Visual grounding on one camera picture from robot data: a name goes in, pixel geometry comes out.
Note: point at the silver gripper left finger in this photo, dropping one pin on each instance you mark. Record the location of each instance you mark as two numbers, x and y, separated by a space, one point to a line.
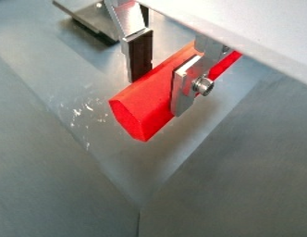
134 36

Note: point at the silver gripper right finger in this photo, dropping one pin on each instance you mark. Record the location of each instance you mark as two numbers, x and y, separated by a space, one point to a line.
190 80

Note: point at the red hexagon rod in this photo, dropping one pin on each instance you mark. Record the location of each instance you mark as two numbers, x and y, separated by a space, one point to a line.
141 106

